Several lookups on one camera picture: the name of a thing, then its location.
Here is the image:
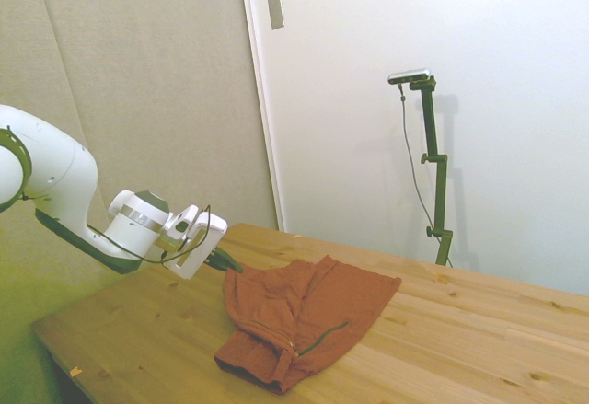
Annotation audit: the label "grey stereo camera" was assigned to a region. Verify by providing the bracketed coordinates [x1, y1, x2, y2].
[387, 68, 434, 86]

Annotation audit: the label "dark jointed camera stand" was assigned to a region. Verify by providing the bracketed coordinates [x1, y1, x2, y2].
[409, 76, 455, 268]

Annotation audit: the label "rust orange shorts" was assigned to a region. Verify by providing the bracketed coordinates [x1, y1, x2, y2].
[213, 255, 402, 395]

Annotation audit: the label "grey wall plate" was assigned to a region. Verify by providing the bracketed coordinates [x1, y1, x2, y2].
[267, 0, 286, 31]

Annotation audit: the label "white vertical trim strip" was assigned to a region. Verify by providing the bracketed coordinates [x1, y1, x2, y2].
[237, 0, 287, 233]

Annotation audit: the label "grey wrist camera bar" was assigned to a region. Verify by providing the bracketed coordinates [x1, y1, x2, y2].
[158, 233, 183, 253]

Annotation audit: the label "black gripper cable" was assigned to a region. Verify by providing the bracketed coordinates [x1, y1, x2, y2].
[86, 203, 214, 266]

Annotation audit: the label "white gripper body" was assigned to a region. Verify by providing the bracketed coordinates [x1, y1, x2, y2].
[163, 212, 229, 282]

